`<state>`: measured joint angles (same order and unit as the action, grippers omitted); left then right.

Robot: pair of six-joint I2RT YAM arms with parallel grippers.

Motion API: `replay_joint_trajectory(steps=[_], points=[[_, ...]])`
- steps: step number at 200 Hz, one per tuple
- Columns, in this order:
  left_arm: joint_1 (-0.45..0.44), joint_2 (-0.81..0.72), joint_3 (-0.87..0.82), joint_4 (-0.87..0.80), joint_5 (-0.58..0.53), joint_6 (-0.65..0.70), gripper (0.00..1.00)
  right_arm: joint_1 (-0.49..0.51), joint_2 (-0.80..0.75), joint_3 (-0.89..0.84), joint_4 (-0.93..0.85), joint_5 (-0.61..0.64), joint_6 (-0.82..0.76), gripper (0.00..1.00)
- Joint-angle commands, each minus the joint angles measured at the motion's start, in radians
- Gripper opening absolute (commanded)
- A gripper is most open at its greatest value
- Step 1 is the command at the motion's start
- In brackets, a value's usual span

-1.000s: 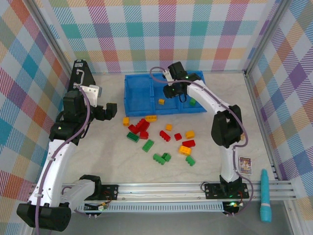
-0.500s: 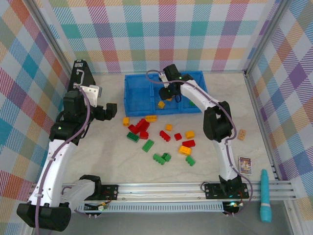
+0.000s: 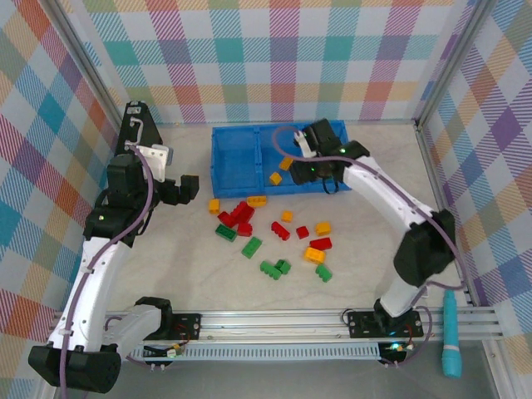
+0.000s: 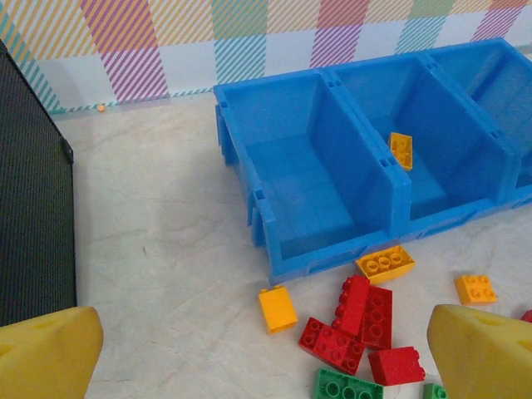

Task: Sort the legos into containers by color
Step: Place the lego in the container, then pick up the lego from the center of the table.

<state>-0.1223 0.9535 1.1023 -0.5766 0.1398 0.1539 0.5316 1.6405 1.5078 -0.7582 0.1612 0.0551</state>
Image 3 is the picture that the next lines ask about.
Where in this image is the aluminium table side rail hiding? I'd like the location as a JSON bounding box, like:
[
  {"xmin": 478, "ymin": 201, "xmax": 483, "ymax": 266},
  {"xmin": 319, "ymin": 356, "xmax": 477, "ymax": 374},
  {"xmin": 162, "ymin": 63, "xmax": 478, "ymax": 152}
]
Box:
[{"xmin": 414, "ymin": 120, "xmax": 483, "ymax": 307}]

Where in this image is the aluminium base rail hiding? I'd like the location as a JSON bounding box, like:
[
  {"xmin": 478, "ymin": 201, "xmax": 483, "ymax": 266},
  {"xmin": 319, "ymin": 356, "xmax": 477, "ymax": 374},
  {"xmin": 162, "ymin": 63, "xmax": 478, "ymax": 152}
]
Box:
[{"xmin": 53, "ymin": 306, "xmax": 506, "ymax": 342}]

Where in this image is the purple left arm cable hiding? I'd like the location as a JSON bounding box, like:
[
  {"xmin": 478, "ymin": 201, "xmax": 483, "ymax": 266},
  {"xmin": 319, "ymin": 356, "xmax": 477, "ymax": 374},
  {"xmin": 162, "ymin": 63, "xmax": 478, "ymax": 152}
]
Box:
[{"xmin": 57, "ymin": 140, "xmax": 155, "ymax": 399}]

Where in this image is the black case with metal handle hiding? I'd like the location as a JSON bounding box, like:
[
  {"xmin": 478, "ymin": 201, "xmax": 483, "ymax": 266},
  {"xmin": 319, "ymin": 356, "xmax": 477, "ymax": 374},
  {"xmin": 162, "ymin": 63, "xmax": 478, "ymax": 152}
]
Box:
[{"xmin": 112, "ymin": 101, "xmax": 165, "ymax": 167}]

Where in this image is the teal pen-shaped tool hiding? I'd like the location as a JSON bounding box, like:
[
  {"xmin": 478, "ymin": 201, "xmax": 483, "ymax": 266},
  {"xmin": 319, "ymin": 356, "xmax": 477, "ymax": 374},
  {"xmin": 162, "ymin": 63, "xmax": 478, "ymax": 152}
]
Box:
[{"xmin": 440, "ymin": 289, "xmax": 464, "ymax": 379}]

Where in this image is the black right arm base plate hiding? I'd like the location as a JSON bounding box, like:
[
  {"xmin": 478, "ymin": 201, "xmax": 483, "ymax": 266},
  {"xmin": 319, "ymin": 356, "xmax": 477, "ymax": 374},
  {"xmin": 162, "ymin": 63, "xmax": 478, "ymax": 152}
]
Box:
[{"xmin": 346, "ymin": 309, "xmax": 426, "ymax": 340}]

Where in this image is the grey slotted cable duct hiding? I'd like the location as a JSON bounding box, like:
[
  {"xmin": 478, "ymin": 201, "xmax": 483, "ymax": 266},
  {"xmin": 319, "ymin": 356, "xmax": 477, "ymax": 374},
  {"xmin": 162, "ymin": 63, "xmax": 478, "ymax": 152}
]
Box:
[{"xmin": 126, "ymin": 342, "xmax": 382, "ymax": 362}]

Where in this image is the blue three-compartment bin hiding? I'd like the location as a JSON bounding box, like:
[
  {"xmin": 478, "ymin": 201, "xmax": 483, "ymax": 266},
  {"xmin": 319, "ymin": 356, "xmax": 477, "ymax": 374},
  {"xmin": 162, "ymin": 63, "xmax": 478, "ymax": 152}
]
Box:
[{"xmin": 210, "ymin": 119, "xmax": 357, "ymax": 199}]

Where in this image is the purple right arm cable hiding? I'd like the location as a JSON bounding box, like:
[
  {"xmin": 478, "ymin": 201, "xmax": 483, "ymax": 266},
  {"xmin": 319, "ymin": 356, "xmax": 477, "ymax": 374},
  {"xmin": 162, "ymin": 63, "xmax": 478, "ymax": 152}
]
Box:
[{"xmin": 272, "ymin": 126, "xmax": 469, "ymax": 292}]

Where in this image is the long green lego brick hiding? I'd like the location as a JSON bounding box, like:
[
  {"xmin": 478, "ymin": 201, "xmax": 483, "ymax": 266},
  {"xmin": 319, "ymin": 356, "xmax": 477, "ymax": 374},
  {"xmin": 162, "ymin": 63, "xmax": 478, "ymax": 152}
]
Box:
[{"xmin": 241, "ymin": 236, "xmax": 264, "ymax": 259}]

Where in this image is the aluminium frame post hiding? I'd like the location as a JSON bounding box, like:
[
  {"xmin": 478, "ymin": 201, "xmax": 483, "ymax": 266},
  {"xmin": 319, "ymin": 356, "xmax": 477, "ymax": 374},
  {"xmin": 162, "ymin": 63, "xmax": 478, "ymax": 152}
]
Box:
[
  {"xmin": 414, "ymin": 0, "xmax": 499, "ymax": 126},
  {"xmin": 48, "ymin": 0, "xmax": 126, "ymax": 138}
]

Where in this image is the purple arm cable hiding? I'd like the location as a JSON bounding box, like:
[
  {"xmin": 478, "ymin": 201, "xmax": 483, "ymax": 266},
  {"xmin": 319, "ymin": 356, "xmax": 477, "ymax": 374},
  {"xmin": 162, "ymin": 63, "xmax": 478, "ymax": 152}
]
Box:
[
  {"xmin": 272, "ymin": 126, "xmax": 469, "ymax": 292},
  {"xmin": 57, "ymin": 140, "xmax": 155, "ymax": 399}
]

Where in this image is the small connector with green light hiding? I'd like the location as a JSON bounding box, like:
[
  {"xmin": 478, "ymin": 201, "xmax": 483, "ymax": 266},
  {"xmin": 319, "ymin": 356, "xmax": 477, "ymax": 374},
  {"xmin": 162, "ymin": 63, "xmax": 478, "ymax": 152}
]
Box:
[
  {"xmin": 380, "ymin": 340, "xmax": 416, "ymax": 358},
  {"xmin": 143, "ymin": 342, "xmax": 188, "ymax": 361}
]

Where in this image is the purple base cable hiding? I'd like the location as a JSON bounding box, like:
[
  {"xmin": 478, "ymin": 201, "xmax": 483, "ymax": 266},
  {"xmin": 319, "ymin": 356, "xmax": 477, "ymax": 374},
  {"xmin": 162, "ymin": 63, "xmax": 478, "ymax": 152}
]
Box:
[
  {"xmin": 103, "ymin": 313, "xmax": 175, "ymax": 371},
  {"xmin": 376, "ymin": 305, "xmax": 436, "ymax": 369}
]

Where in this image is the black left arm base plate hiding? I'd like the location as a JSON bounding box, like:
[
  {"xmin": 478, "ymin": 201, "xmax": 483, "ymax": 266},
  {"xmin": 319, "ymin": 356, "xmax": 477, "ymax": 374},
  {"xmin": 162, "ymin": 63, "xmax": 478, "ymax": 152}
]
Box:
[{"xmin": 170, "ymin": 312, "xmax": 204, "ymax": 342}]

